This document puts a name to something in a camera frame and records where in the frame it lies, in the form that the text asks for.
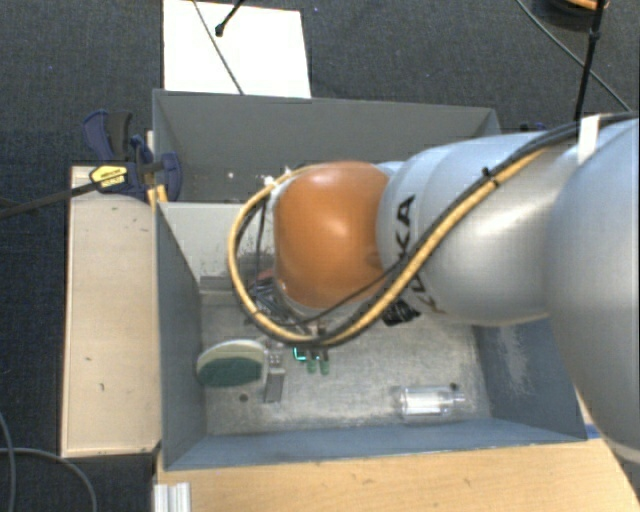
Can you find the green and white sponge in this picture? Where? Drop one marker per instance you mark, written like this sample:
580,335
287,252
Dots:
230,367

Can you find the grey metal bin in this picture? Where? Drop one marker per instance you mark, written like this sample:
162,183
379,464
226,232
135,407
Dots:
360,390

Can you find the pale wood flat board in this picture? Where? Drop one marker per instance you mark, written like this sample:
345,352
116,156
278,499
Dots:
112,325

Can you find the clear plastic bottle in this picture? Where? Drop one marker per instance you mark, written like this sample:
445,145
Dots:
427,402

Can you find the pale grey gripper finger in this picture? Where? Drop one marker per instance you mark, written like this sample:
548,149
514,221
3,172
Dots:
274,385

